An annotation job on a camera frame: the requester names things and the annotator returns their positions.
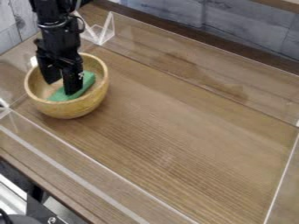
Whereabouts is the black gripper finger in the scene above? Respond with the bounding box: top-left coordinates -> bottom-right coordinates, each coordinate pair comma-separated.
61,65 -> 84,95
37,55 -> 61,84

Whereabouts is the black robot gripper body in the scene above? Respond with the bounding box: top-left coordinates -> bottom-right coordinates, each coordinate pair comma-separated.
29,0 -> 85,68

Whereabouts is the green rectangular block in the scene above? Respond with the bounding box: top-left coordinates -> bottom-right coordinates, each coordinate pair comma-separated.
46,71 -> 96,102

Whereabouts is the wooden bowl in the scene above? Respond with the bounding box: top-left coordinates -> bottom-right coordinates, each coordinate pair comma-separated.
22,52 -> 109,119

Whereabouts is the clear acrylic corner bracket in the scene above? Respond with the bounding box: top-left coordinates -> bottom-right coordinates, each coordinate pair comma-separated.
80,13 -> 116,46

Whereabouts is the clear acrylic barrier wall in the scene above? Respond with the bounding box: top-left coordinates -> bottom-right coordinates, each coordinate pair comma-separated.
0,16 -> 299,224

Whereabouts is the black metal bracket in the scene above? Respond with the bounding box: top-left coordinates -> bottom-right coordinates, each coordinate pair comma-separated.
25,195 -> 68,224

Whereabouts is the black cable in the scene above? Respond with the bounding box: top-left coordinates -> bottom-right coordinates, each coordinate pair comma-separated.
0,207 -> 14,224

